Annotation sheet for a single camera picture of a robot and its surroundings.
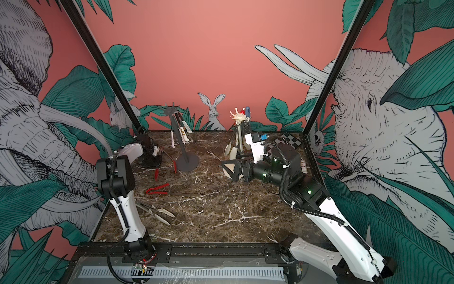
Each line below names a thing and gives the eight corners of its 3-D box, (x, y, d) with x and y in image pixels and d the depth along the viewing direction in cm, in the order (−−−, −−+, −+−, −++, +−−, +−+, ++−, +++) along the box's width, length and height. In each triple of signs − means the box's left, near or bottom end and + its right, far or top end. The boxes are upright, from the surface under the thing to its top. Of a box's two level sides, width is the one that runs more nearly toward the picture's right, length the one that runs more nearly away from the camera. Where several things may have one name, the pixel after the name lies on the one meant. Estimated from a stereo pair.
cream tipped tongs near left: (136, 205, 90) (134, 203, 87) (143, 197, 92) (141, 195, 90) (169, 225, 83) (167, 223, 81) (175, 216, 86) (174, 214, 84)
